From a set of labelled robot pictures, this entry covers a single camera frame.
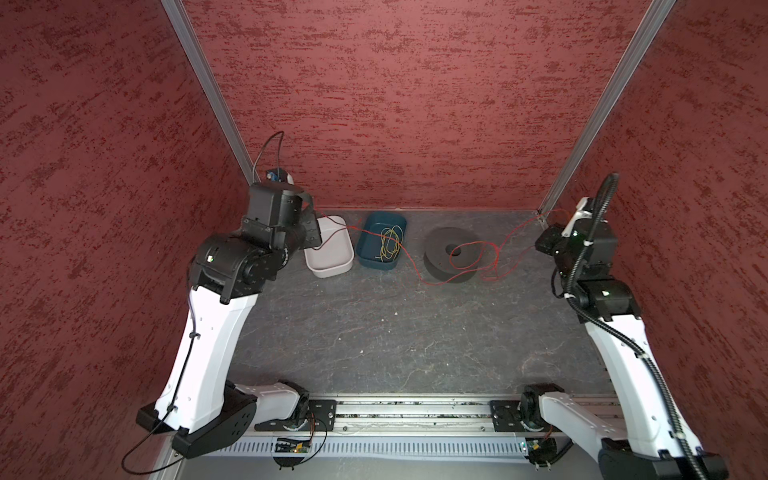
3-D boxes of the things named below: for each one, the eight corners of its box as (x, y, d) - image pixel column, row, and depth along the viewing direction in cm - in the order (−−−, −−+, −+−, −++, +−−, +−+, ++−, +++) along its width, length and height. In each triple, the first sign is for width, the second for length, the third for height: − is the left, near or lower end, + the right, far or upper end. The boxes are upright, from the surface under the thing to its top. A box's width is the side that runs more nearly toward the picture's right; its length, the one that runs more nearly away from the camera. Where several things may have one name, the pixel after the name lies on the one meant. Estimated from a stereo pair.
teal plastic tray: (355, 270, 105) (354, 262, 101) (360, 219, 121) (359, 211, 117) (406, 270, 105) (407, 262, 101) (404, 219, 121) (405, 211, 117)
